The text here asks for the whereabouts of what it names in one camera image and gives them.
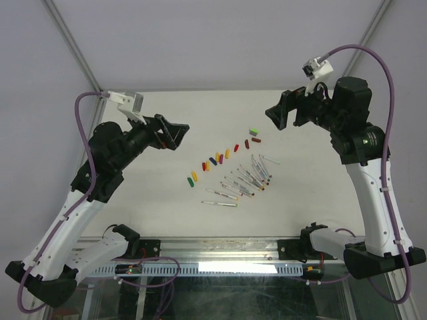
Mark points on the red cap marker group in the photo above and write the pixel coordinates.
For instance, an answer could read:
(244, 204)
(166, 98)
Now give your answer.
(253, 177)

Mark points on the grey cap whiteboard marker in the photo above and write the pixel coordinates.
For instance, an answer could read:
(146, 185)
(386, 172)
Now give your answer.
(265, 167)

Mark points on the green cap marker pen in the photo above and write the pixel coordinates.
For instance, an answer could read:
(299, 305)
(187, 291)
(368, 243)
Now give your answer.
(220, 204)

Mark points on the blue marker cap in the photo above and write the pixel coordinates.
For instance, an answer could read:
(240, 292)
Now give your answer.
(212, 160)

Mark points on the blue cap marker pen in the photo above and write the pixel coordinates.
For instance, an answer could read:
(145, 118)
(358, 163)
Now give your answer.
(238, 186)

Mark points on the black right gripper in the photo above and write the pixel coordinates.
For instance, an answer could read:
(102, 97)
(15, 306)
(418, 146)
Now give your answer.
(288, 101)

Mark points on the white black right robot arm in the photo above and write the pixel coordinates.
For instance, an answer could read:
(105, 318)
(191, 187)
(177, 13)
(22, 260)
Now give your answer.
(385, 246)

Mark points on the brown cap marker pen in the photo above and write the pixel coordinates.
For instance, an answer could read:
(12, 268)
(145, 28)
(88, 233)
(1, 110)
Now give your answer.
(253, 158)

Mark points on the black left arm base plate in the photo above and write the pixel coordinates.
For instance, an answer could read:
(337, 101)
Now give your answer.
(141, 249)

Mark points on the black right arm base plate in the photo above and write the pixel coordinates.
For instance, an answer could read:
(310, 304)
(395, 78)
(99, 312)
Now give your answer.
(290, 248)

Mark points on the white lime-tipped marker body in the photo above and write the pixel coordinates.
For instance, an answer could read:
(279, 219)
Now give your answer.
(270, 159)

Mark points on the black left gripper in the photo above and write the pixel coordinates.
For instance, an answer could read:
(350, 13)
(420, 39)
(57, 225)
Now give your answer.
(159, 140)

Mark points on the grey slotted cable duct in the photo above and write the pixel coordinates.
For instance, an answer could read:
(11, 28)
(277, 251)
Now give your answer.
(202, 269)

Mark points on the aluminium frame rail front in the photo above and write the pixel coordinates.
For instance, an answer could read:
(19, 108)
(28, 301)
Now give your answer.
(260, 248)

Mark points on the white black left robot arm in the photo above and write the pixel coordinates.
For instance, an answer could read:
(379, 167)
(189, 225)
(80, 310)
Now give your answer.
(51, 273)

